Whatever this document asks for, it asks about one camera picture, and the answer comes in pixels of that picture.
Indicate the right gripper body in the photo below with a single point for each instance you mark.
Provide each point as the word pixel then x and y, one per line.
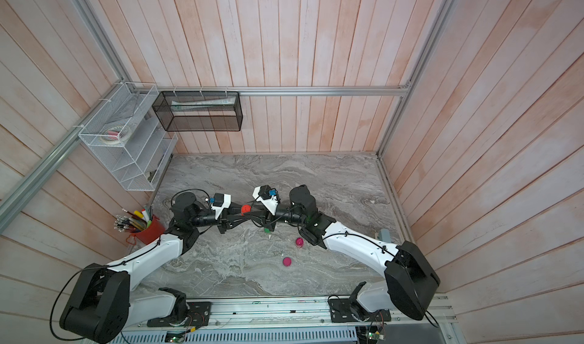
pixel 272 221

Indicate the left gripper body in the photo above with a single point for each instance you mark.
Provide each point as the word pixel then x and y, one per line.
pixel 220 222

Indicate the red paint jar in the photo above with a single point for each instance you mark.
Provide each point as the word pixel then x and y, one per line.
pixel 246 209

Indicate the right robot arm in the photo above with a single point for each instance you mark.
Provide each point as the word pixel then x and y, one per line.
pixel 409 282

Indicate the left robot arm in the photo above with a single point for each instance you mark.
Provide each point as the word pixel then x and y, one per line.
pixel 103 301

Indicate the red pencil cup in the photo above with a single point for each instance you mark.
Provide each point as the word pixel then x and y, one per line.
pixel 152 233

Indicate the bundle of pencils and pens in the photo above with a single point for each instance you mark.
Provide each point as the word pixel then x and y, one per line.
pixel 132 222

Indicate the tape roll on shelf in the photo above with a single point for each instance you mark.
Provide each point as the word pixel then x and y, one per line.
pixel 115 135

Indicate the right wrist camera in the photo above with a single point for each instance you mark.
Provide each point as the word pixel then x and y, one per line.
pixel 268 197

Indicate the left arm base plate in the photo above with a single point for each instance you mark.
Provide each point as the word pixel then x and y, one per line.
pixel 190 314

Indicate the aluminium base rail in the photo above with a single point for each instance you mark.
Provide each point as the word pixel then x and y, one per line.
pixel 294 311

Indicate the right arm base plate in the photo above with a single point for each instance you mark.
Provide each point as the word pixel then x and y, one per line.
pixel 345 310

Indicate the black mesh wall basket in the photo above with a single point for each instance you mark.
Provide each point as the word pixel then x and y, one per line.
pixel 199 111

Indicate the white wire shelf rack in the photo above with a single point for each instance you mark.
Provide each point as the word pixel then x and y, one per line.
pixel 139 163

